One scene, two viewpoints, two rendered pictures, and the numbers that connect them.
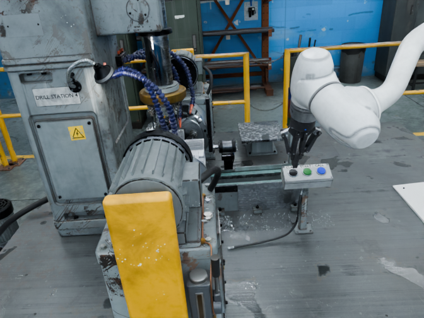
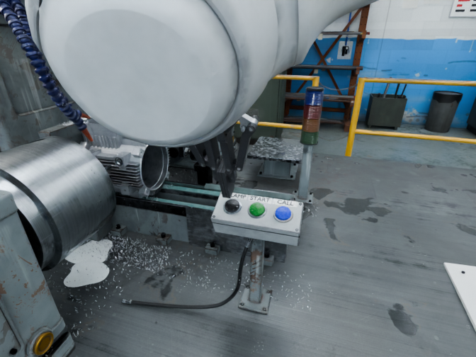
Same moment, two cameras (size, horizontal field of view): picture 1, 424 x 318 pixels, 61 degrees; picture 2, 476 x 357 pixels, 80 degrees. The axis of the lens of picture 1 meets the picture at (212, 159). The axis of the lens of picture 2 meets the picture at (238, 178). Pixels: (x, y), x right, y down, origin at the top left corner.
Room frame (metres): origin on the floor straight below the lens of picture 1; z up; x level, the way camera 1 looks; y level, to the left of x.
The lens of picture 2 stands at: (0.66, -0.42, 1.36)
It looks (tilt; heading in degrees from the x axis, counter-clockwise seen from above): 26 degrees down; 15
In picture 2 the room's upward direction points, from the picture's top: straight up
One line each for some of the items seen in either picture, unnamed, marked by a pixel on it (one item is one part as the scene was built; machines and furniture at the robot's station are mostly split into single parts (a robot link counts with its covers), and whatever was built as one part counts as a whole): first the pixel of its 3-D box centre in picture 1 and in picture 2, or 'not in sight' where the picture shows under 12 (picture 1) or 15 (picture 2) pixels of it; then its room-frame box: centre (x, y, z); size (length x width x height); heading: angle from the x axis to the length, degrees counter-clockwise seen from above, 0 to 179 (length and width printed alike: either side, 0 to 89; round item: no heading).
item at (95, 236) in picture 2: not in sight; (94, 218); (1.26, 0.20, 0.86); 0.07 x 0.06 x 0.12; 179
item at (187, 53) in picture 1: (190, 88); not in sight; (2.00, 0.09, 1.16); 0.33 x 0.26 x 0.42; 179
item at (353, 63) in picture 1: (351, 62); (441, 111); (5.95, -2.41, 0.30); 0.39 x 0.39 x 0.60
